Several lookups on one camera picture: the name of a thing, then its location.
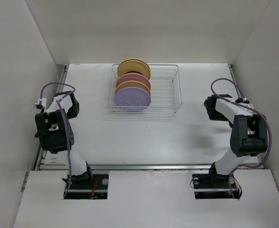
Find purple plate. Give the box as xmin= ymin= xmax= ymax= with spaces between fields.
xmin=114 ymin=86 xmax=151 ymax=112

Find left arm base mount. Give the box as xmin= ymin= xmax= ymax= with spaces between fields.
xmin=63 ymin=174 xmax=109 ymax=200

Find aluminium front rail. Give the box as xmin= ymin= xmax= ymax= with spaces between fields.
xmin=36 ymin=162 xmax=265 ymax=171

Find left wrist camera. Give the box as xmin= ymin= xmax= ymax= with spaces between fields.
xmin=34 ymin=97 xmax=47 ymax=110

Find yellow plate front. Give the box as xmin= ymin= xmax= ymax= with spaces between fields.
xmin=115 ymin=80 xmax=151 ymax=95

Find white wire dish rack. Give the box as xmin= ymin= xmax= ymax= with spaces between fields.
xmin=108 ymin=64 xmax=183 ymax=116

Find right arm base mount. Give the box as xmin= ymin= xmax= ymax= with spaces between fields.
xmin=191 ymin=173 xmax=243 ymax=200

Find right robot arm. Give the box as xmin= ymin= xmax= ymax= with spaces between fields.
xmin=204 ymin=95 xmax=268 ymax=187

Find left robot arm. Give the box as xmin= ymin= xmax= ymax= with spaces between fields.
xmin=35 ymin=91 xmax=94 ymax=189

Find cream plate rearmost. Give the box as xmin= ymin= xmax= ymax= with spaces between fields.
xmin=122 ymin=58 xmax=152 ymax=80

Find pink plate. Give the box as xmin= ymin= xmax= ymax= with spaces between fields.
xmin=116 ymin=73 xmax=151 ymax=89

